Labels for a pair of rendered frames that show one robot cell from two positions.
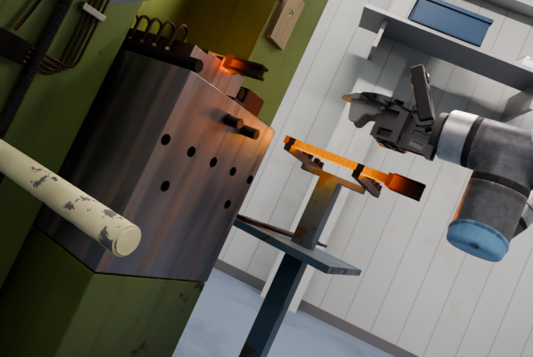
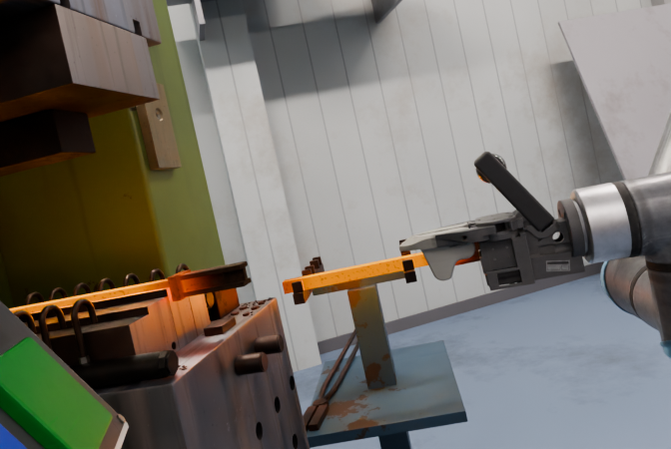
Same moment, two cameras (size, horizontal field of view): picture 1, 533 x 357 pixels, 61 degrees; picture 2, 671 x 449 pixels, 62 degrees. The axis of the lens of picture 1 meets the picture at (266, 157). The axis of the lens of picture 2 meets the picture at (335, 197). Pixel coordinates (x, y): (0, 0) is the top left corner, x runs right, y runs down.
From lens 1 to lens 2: 0.49 m
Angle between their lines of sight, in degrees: 22
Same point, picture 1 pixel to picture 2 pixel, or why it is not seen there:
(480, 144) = (654, 231)
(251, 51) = (149, 206)
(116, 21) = not seen: outside the picture
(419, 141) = (558, 259)
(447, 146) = (609, 252)
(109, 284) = not seen: outside the picture
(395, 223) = (349, 197)
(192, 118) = (212, 430)
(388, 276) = (378, 253)
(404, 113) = (519, 236)
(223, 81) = (185, 315)
